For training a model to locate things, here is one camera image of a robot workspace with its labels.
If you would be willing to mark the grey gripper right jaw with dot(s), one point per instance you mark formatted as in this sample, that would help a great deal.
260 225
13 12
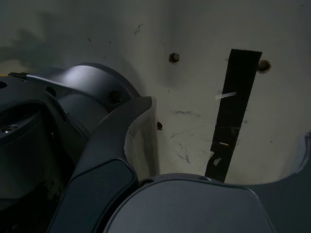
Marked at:
194 208

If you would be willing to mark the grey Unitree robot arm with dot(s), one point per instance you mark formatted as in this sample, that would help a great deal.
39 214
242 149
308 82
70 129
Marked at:
80 80

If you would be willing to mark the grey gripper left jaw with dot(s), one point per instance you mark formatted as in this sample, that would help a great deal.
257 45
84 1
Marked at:
102 155

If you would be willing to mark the black tape strip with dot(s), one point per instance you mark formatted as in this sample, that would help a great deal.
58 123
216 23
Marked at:
233 109

